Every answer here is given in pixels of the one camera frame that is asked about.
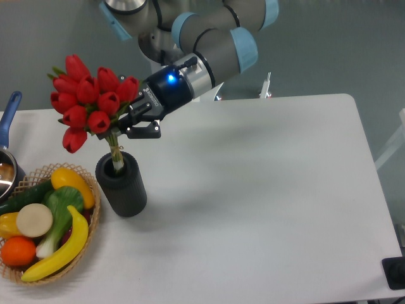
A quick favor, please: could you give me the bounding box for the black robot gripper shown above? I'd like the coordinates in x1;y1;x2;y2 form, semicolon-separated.
96;65;192;140

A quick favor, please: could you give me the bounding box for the red tulip bouquet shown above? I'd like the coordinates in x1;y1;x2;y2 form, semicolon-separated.
47;54;139;153

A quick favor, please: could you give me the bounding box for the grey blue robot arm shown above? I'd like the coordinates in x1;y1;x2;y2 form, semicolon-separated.
99;1;279;139

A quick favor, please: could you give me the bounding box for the dark grey ribbed vase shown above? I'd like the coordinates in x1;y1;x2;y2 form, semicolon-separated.
95;152;147;217

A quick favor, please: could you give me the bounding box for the yellow lemon squash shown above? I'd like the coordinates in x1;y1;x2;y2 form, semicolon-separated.
51;167;95;210

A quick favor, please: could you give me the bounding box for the woven wicker basket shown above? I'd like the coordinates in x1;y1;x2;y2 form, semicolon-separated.
1;163;101;286

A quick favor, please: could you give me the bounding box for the dark red fruit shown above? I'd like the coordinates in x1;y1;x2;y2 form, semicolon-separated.
60;210;92;245

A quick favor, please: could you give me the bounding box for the green bok choy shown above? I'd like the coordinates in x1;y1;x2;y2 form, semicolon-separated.
36;186;84;260

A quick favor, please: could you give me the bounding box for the silver table clamp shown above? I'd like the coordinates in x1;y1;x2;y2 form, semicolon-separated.
259;72;272;99

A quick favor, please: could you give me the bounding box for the green cucumber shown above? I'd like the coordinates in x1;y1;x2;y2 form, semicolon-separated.
1;179;53;215

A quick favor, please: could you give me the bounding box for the yellow banana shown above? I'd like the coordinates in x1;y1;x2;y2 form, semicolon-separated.
21;205;89;282

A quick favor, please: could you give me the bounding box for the beige round disc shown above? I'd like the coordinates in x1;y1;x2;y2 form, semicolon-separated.
16;203;53;238

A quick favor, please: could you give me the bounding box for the yellow bell pepper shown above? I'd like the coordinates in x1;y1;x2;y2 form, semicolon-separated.
0;212;22;239

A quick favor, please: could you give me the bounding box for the orange fruit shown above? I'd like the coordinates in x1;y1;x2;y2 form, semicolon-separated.
1;236;36;267

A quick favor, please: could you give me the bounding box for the black device at edge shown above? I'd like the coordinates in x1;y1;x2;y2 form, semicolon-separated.
382;256;404;290

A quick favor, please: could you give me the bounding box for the blue handled saucepan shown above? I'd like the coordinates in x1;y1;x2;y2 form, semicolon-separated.
1;91;25;203

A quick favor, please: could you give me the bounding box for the white frame at right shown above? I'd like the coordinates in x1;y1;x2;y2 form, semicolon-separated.
375;108;404;170

